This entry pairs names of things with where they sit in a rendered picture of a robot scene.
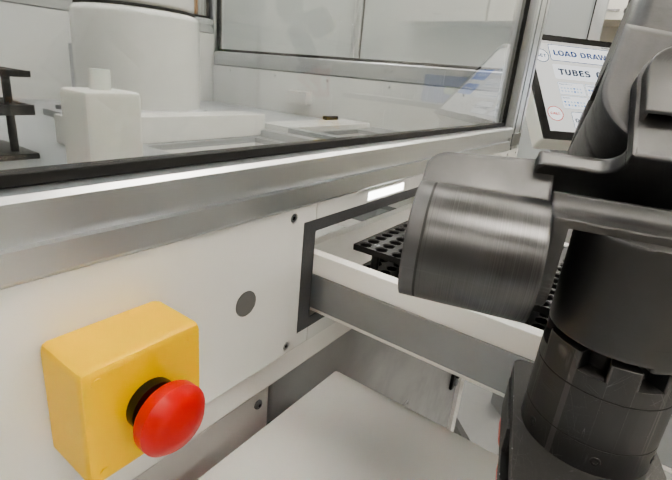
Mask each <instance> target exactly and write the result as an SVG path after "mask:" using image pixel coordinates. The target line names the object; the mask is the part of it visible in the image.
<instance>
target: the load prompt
mask: <svg viewBox="0 0 672 480"><path fill-rule="evenodd" d="M547 46H548V50H549V54H550V58H551V60H553V61H563V62H572V63H581V64H590V65H600V66H603V63H604V61H605V58H606V56H607V53H608V51H607V50H598V49H590V48H581V47H572V46H564V45H555V44H547Z"/></svg>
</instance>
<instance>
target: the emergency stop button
mask: <svg viewBox="0 0 672 480"><path fill-rule="evenodd" d="M204 409H205V397H204V393H203V391H202V390H201V389H200V388H199V387H198V386H196V385H195V384H193V383H192V382H190V381H187V380H175V381H171V382H169V383H166V384H164V385H163V386H161V387H160V388H158V389H157V390H156V391H154V392H153V393H152V394H151V395H150V396H149V397H148V399H147V400H146V401H145V402H144V404H143V405H142V406H141V408H140V410H139V412H138V414H137V416H136V419H135V422H134V426H133V437H134V442H135V444H136V446H137V447H138V448H139V449H140V450H141V451H142V452H143V453H145V454H146V455H147V456H149V457H154V458H157V457H162V456H166V455H168V454H171V453H173V452H176V451H177V450H179V449H181V448H182V447H183V446H185V445H186V444H187V443H188V442H189V441H190V440H191V439H192V437H193V436H194V435H195V433H196V432H197V430H198V428H199V427H200V425H201V422H202V420H203V416H204Z"/></svg>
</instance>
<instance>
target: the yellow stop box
mask: <svg viewBox="0 0 672 480"><path fill-rule="evenodd" d="M41 360H42V367H43V374H44V381H45V388H46V395H47V402H48V409H49V417H50V424H51V431H52V438H53V445H54V447H55V449H56V450H57V451H58V452H59V453H60V454H61V455H62V456H63V457H64V458H65V459H66V460H67V461H68V462H69V464H70V465H71V466H72V467H73V468H74V469H75V470H76V471H77V472H78V473H79V474H80V475H81V476H82V478H83V479H84V480H105V479H106V478H108V477H109V476H111V475H112V474H114V473H116V472H117V471H119V470H120V469H122V468H123V467H125V466H126V465H128V464H129V463H131V462H132V461H134V460H135V459H137V458H138V457H140V456H141V455H143V454H144V453H143V452H142V451H141V450H140V449H139V448H138V447H137V446H136V444H135V442H134V437H133V426H134V422H135V419H136V416H137V414H138V412H139V410H140V408H141V406H142V405H143V404H144V402H145V401H146V400H147V399H148V397H149V396H150V395H151V394H152V393H153V392H154V391H156V390H157V389H158V388H160V387H161V386H163V385H164V384H166V383H169V382H171V381H175V380H187V381H190V382H192V383H193V384H195V385H196V386H198V387H199V328H198V325H197V323H196V322H195V321H193V320H192V319H190V318H188V317H186V316H185V315H183V314H181V313H179V312H178V311H176V310H174V309H172V308H171V307H169V306H167V305H165V304H164V303H162V302H160V301H152V302H149V303H146V304H144V305H141V306H138V307H136V308H133V309H130V310H128V311H125V312H122V313H120V314H117V315H114V316H112V317H109V318H106V319H104V320H101V321H98V322H96V323H93V324H90V325H88V326H85V327H82V328H80V329H77V330H74V331H72V332H69V333H66V334H64V335H61V336H58V337H56V338H53V339H50V340H48V341H46V342H45V343H43V344H42V346H41Z"/></svg>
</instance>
